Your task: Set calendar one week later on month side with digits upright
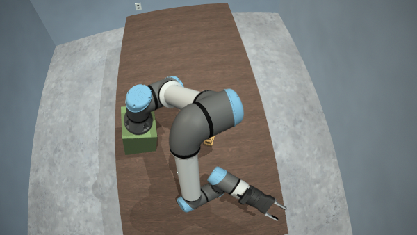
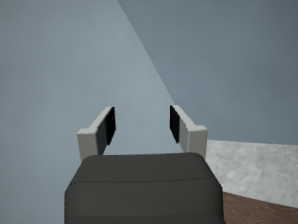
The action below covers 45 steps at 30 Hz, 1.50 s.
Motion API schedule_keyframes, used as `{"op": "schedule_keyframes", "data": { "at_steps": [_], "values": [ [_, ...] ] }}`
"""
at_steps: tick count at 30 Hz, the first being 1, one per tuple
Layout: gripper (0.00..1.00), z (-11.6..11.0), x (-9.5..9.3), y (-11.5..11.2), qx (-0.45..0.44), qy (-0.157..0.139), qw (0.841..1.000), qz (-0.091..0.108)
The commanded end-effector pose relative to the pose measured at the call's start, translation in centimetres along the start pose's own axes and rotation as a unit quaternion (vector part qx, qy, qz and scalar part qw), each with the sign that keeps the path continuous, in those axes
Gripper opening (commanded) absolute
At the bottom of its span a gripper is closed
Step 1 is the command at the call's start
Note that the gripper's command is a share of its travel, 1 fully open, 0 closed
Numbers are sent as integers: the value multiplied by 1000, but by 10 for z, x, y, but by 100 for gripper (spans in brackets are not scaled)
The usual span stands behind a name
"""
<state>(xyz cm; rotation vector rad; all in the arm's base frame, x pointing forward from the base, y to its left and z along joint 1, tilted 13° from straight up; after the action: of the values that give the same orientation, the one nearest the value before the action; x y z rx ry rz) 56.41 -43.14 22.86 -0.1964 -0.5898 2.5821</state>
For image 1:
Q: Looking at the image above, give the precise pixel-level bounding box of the tan wooden cube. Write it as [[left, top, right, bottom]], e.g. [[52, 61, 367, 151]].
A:
[[205, 137, 213, 144]]

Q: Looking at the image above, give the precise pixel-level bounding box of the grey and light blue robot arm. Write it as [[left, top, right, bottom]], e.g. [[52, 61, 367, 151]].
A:
[[124, 76, 244, 213]]

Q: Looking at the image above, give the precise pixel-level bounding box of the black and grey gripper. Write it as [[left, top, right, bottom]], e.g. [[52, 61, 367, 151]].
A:
[[231, 179, 287, 221]]

